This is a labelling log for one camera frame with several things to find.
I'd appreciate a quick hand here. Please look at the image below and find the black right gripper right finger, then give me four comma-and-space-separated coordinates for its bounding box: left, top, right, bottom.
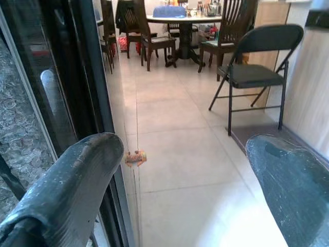
245, 134, 329, 247

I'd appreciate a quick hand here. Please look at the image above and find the black folding chair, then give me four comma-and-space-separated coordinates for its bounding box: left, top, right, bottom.
208, 24, 304, 136

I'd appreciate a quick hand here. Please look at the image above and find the black fridge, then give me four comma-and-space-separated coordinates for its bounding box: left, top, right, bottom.
0, 0, 141, 247

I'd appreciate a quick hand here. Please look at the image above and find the silver fridge door handle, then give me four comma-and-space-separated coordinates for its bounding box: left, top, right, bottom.
40, 69, 65, 121

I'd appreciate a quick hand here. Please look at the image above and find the orange striped toy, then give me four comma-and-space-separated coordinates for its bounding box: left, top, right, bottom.
124, 150, 149, 168

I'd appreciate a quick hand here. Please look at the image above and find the round white dining table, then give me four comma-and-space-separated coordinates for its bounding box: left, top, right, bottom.
145, 14, 224, 68

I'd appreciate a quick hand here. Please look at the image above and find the dark wooden dining chair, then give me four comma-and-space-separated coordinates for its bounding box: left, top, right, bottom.
115, 0, 158, 56
99, 0, 121, 75
199, 0, 258, 82
133, 0, 178, 72

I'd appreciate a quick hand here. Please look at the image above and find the wood and white kitchen counter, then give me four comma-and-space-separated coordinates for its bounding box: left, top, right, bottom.
253, 0, 329, 165

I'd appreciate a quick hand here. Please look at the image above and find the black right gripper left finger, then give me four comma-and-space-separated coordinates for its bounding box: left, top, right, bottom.
0, 132, 125, 247

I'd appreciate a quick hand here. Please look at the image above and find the red patterned bag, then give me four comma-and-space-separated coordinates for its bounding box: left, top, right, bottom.
117, 37, 128, 53

